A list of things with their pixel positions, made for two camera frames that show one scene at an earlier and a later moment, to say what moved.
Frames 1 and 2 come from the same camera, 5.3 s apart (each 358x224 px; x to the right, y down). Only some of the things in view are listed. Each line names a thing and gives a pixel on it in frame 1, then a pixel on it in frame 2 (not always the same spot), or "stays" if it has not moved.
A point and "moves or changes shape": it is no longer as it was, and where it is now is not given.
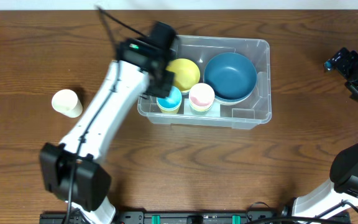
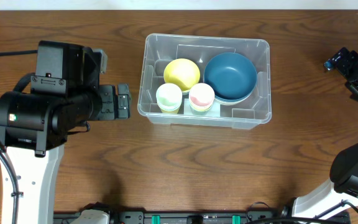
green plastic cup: [199, 112] stays
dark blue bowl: [239, 100] stays
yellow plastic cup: [169, 111] stays
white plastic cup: [67, 102] moves or changes shape
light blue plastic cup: [170, 104] stays
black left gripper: [161, 86] → [123, 101]
